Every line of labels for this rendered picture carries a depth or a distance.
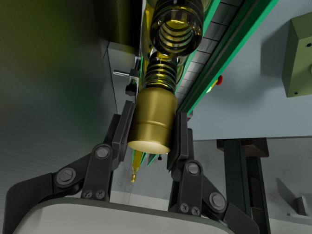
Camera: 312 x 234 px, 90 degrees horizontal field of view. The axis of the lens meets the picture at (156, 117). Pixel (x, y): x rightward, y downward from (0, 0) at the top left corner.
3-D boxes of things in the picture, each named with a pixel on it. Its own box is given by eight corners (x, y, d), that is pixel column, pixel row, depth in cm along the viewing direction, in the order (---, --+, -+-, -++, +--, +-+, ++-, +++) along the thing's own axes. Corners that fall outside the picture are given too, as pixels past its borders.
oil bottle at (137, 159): (137, 141, 122) (128, 180, 110) (144, 143, 122) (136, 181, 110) (136, 143, 127) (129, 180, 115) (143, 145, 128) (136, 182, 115)
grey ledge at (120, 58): (115, 26, 48) (105, 52, 43) (144, 33, 48) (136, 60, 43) (124, 131, 133) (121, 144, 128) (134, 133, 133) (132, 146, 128)
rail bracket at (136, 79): (120, 44, 42) (107, 83, 36) (146, 50, 43) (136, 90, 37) (121, 55, 46) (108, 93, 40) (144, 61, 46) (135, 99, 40)
